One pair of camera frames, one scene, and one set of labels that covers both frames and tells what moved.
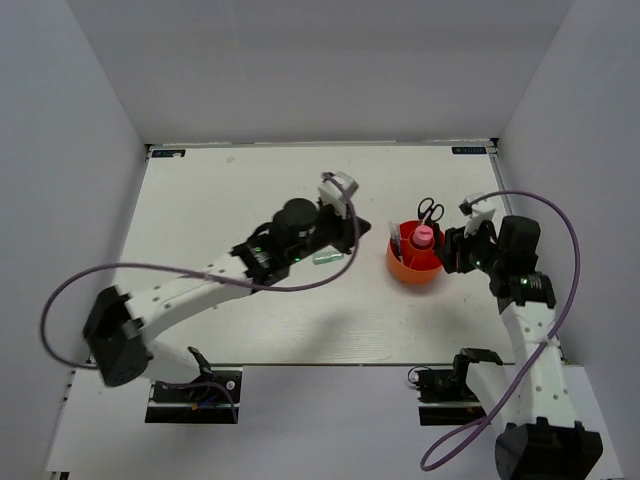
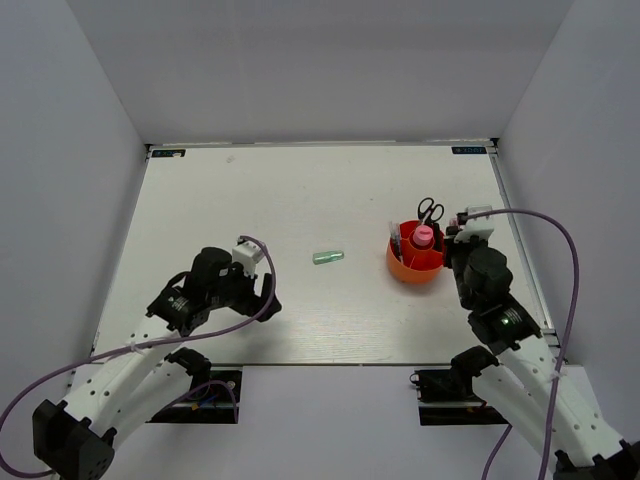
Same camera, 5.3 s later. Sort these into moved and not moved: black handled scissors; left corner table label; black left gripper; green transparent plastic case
Moved: black left gripper
Not moved: green transparent plastic case; left corner table label; black handled scissors
